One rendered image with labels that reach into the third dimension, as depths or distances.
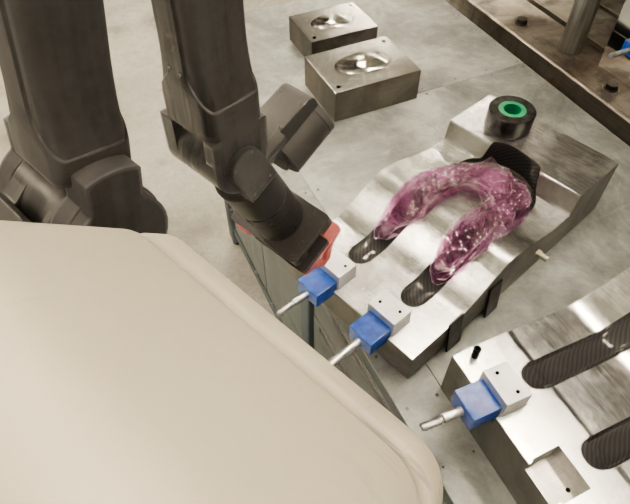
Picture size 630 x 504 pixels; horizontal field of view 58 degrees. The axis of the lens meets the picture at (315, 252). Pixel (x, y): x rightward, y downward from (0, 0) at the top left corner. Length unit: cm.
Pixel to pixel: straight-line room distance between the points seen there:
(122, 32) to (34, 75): 296
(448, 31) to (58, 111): 128
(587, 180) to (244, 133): 67
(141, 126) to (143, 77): 38
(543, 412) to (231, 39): 55
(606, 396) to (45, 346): 70
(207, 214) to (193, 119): 171
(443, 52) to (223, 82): 107
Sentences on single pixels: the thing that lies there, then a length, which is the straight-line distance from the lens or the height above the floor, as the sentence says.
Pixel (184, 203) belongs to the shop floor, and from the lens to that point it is 222.
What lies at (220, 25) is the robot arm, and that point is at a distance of 42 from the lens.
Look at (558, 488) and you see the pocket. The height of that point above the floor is 86.
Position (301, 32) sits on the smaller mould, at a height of 86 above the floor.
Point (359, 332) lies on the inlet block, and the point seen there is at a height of 87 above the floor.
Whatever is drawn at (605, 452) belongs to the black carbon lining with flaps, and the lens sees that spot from 77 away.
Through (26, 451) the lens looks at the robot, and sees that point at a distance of 18.
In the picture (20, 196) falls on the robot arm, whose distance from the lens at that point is 44.
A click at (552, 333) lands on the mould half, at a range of 83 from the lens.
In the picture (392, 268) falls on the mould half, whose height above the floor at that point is 85.
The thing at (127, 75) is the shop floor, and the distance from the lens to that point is 297.
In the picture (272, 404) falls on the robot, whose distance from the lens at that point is 21.
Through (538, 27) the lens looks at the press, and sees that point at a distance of 167.
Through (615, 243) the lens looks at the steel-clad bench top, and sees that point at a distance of 110.
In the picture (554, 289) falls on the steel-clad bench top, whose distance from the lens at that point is 99.
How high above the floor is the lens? 153
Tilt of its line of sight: 50 degrees down
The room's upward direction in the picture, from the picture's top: straight up
